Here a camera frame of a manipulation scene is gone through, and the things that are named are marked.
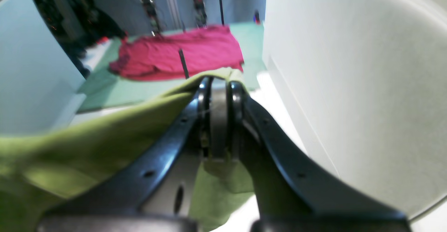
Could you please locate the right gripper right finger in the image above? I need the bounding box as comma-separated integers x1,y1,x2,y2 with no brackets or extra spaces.
229,82,411,232

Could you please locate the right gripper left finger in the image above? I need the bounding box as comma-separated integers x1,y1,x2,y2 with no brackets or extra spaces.
37,77,228,232

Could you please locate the green t-shirt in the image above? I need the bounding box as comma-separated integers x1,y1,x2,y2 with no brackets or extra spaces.
0,68,244,232

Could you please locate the red cloth on table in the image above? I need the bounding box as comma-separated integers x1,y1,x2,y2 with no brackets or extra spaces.
109,25,244,82

